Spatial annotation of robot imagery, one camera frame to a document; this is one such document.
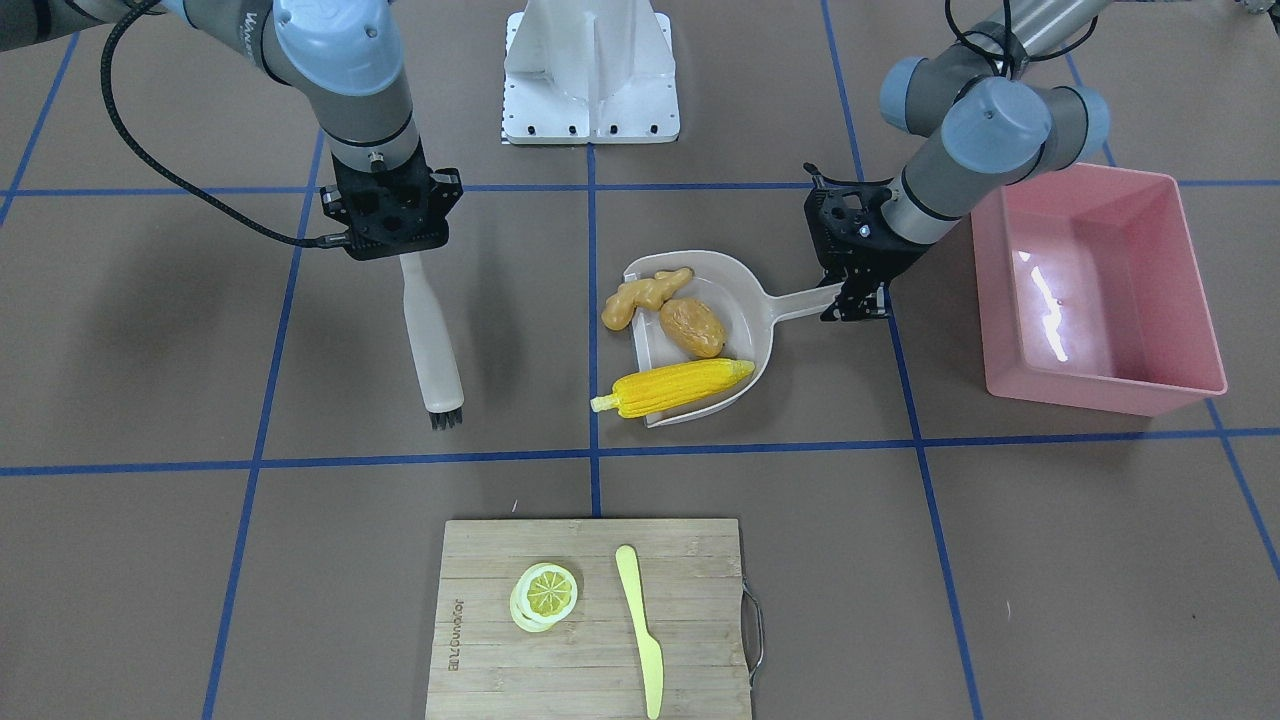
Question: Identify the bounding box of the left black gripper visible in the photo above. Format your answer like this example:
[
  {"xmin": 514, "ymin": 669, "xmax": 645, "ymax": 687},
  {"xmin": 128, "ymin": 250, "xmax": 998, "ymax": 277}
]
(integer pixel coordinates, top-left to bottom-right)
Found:
[{"xmin": 805, "ymin": 161, "xmax": 925, "ymax": 322}]

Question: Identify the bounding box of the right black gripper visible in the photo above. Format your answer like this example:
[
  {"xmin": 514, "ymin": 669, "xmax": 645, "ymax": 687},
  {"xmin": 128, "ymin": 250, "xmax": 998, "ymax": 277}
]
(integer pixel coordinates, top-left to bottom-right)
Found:
[{"xmin": 320, "ymin": 160, "xmax": 465, "ymax": 261}]

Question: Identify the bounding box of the beige plastic dustpan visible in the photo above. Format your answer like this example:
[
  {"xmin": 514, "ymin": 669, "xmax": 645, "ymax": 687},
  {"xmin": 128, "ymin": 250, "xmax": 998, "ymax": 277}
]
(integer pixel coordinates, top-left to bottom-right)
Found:
[{"xmin": 622, "ymin": 250, "xmax": 846, "ymax": 429}]

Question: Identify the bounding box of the brown toy potato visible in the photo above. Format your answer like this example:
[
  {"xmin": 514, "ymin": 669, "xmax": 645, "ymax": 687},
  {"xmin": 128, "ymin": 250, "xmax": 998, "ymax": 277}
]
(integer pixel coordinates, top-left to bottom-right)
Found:
[{"xmin": 659, "ymin": 297, "xmax": 727, "ymax": 359}]

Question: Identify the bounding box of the beige hand brush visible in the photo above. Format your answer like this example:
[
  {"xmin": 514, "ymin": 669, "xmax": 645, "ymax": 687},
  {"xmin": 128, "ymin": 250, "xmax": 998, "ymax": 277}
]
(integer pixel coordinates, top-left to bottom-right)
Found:
[{"xmin": 399, "ymin": 252, "xmax": 465, "ymax": 430}]

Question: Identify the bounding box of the tan toy ginger root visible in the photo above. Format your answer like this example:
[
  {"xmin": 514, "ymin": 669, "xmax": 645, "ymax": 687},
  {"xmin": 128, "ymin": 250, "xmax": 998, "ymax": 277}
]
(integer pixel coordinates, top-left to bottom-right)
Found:
[{"xmin": 600, "ymin": 266, "xmax": 694, "ymax": 331}]

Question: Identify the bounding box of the yellow toy corn cob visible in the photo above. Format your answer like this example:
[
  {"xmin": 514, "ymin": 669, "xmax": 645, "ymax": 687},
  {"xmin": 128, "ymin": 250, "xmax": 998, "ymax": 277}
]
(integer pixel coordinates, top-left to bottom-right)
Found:
[{"xmin": 590, "ymin": 357, "xmax": 756, "ymax": 419}]

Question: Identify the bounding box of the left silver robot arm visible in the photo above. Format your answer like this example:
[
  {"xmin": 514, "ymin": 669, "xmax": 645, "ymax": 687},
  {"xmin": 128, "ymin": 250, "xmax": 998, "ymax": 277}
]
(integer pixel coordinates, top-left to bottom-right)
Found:
[{"xmin": 804, "ymin": 1, "xmax": 1111, "ymax": 322}]

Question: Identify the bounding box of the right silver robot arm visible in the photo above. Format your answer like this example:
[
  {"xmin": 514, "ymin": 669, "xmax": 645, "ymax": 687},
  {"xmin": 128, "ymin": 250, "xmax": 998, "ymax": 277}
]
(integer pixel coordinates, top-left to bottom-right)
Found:
[{"xmin": 1, "ymin": 1, "xmax": 465, "ymax": 261}]

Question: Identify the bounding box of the pink plastic bin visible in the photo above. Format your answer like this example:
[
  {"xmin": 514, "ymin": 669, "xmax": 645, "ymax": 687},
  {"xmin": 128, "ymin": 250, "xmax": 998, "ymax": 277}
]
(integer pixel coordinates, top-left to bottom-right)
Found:
[{"xmin": 972, "ymin": 163, "xmax": 1229, "ymax": 416}]

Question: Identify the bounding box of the yellow toy lemon slice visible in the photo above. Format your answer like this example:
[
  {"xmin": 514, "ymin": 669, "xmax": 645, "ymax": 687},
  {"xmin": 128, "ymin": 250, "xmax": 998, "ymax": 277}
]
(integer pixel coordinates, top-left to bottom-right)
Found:
[{"xmin": 509, "ymin": 562, "xmax": 579, "ymax": 633}]

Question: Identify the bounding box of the yellow plastic knife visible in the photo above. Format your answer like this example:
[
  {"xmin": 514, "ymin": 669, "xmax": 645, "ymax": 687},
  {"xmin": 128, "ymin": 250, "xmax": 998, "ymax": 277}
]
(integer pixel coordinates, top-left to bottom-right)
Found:
[{"xmin": 614, "ymin": 544, "xmax": 666, "ymax": 719}]

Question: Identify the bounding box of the wooden cutting board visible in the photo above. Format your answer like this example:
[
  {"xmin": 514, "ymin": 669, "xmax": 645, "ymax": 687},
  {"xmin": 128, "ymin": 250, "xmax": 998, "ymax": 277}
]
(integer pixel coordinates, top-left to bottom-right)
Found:
[{"xmin": 425, "ymin": 518, "xmax": 753, "ymax": 719}]

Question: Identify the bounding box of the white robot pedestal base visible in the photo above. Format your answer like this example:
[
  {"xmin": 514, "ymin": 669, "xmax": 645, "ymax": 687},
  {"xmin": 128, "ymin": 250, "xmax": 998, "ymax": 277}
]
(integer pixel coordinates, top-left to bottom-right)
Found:
[{"xmin": 500, "ymin": 1, "xmax": 681, "ymax": 146}]

